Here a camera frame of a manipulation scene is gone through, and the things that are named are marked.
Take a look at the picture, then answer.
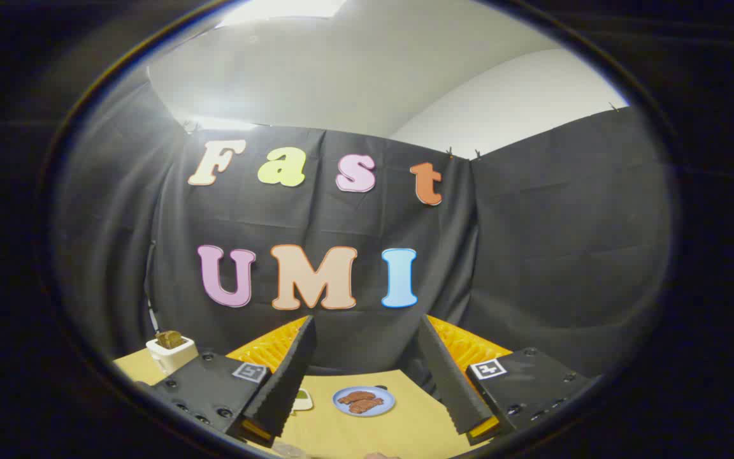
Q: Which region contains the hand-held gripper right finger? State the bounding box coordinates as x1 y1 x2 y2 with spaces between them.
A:
417 315 592 446

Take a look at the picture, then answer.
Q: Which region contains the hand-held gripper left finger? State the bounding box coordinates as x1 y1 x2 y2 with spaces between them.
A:
149 315 317 442

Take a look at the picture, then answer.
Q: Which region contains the wooden table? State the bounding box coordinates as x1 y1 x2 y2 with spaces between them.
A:
112 347 490 459

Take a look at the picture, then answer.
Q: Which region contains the blue plate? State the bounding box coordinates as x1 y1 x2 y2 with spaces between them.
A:
332 386 396 418

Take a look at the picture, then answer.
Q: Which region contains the white toaster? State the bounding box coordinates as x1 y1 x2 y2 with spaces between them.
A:
145 337 199 377

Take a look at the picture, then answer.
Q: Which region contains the black backdrop cloth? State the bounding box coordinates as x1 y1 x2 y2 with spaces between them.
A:
54 82 672 384

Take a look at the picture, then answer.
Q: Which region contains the thin pale cable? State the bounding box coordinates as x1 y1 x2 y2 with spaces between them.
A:
144 239 161 333

